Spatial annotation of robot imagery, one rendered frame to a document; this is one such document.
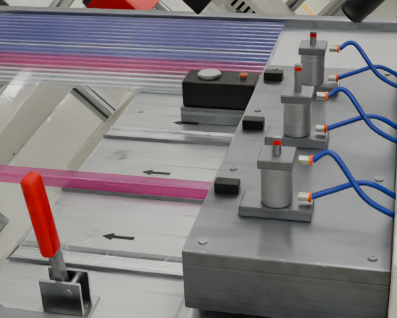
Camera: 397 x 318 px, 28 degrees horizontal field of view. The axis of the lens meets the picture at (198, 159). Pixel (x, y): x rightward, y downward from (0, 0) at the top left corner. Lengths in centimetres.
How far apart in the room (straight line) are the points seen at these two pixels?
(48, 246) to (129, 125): 32
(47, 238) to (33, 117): 121
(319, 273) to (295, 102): 17
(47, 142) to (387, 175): 186
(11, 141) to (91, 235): 115
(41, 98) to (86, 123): 87
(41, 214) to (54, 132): 192
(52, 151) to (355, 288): 193
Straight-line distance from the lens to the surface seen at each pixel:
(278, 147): 53
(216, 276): 53
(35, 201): 53
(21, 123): 176
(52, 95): 170
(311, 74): 74
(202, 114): 82
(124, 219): 67
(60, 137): 245
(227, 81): 81
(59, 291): 56
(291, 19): 111
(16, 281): 62
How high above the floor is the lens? 142
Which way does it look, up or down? 30 degrees down
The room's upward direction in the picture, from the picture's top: 46 degrees clockwise
